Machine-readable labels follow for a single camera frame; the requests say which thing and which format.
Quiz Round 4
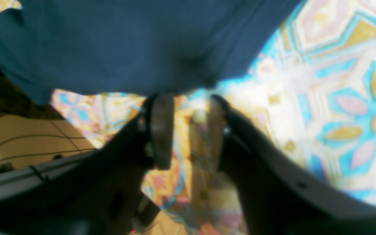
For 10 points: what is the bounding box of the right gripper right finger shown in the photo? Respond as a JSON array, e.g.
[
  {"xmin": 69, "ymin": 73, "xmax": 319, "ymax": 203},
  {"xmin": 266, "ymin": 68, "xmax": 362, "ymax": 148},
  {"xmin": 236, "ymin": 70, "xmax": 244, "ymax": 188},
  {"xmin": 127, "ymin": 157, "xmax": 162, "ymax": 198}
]
[{"xmin": 209, "ymin": 95, "xmax": 376, "ymax": 235}]

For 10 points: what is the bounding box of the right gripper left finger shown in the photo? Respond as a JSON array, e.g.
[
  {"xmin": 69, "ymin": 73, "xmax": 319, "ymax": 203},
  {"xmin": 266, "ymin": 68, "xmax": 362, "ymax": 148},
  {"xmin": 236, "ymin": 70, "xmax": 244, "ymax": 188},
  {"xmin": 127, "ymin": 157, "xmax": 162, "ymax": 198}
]
[{"xmin": 0, "ymin": 93, "xmax": 174, "ymax": 235}]

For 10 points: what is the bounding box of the dark navy t-shirt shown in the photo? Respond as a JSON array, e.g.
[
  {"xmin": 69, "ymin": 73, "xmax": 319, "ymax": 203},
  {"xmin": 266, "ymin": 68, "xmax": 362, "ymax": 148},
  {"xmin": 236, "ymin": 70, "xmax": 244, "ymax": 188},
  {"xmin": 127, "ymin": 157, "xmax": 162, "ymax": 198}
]
[{"xmin": 0, "ymin": 0, "xmax": 300, "ymax": 104}]

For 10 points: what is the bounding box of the patterned colourful tablecloth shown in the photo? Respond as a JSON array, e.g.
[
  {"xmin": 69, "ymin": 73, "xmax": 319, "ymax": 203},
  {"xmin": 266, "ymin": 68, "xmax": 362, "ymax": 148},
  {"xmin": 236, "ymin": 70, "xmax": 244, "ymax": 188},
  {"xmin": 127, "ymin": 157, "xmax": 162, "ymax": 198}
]
[{"xmin": 0, "ymin": 0, "xmax": 376, "ymax": 235}]

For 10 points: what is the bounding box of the grey aluminium table rail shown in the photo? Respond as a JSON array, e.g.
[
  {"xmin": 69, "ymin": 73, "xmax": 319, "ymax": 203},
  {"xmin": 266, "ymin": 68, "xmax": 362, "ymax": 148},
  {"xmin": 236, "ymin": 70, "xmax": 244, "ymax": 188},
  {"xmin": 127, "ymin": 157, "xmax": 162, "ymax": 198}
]
[{"xmin": 0, "ymin": 150, "xmax": 96, "ymax": 200}]

